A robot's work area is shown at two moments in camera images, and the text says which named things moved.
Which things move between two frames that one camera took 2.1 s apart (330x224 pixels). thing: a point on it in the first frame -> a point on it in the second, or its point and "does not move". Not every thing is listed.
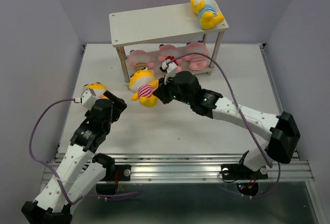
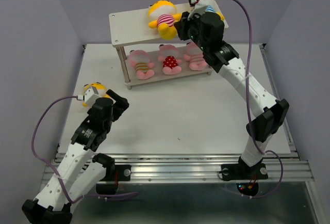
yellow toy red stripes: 143,83 -> 164,14
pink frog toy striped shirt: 198,62 does not move
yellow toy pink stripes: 98,88 does not move
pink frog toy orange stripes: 140,59 does not move
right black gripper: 160,92 -> 182,25
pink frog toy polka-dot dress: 168,51 does not move
